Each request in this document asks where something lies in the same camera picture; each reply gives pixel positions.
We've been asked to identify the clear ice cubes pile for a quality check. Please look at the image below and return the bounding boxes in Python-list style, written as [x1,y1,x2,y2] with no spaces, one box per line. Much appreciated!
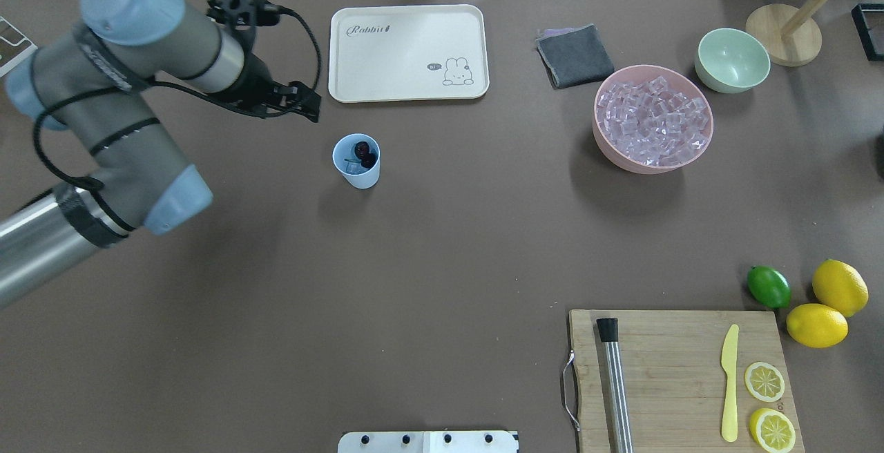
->
[596,75,713,168]

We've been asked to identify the lemon slice upper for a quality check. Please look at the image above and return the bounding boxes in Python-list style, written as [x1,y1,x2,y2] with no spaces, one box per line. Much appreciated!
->
[743,361,786,403]

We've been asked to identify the white cup rack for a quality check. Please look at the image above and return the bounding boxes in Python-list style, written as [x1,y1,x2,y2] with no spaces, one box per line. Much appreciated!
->
[0,17,38,77]

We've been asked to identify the pink bowl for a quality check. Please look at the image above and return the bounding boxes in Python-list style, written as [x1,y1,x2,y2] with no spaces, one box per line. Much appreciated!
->
[593,65,714,174]

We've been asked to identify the yellow lemon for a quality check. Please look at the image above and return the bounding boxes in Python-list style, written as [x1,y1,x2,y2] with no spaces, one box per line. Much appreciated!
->
[786,303,849,349]
[811,259,870,318]

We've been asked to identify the steel muddler black tip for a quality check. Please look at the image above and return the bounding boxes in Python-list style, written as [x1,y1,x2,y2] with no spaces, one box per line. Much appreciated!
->
[596,318,635,452]

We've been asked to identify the yellow lemon far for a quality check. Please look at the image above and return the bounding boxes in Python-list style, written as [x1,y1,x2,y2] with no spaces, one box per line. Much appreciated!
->
[811,259,870,318]

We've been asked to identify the green lime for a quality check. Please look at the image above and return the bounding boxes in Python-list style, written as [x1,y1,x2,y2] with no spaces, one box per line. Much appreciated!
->
[747,265,792,309]

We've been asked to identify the lemon half lower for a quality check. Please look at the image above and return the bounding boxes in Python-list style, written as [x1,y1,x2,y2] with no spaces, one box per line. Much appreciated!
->
[749,408,798,452]

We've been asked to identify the dark cherry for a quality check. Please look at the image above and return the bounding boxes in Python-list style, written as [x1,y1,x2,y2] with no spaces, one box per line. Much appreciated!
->
[353,141,372,161]
[361,152,378,169]

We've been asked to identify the wooden cutting board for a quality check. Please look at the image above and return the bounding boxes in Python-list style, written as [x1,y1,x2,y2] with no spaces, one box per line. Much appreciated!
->
[568,309,799,452]

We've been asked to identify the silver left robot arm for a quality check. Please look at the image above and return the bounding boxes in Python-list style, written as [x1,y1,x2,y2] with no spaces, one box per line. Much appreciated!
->
[2,0,321,307]

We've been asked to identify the green ceramic bowl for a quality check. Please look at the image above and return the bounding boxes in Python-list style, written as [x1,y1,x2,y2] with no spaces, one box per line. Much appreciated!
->
[694,28,771,94]

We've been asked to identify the wooden cup stand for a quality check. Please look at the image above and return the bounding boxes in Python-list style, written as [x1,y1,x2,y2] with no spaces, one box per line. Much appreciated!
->
[745,0,828,67]

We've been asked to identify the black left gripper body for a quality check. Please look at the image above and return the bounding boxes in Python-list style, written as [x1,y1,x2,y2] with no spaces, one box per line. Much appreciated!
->
[207,52,280,117]

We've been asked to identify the yellow lemon near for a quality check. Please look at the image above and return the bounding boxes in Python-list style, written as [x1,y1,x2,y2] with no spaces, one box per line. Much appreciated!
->
[786,303,849,349]

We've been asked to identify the light blue plastic cup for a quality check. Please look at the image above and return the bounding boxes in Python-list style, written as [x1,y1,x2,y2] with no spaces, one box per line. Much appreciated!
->
[332,134,381,189]

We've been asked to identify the cream rabbit tray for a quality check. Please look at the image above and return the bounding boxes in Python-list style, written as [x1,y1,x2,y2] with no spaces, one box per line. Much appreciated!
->
[328,4,490,104]

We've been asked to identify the grey folded cloth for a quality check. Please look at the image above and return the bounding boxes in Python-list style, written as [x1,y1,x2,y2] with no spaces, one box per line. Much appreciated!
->
[535,23,615,89]

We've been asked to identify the yellow plastic knife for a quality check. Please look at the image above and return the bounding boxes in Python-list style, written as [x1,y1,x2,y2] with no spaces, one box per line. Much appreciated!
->
[720,324,740,443]

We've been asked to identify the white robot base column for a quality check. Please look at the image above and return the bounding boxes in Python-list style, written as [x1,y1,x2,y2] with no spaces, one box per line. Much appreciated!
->
[337,429,520,452]

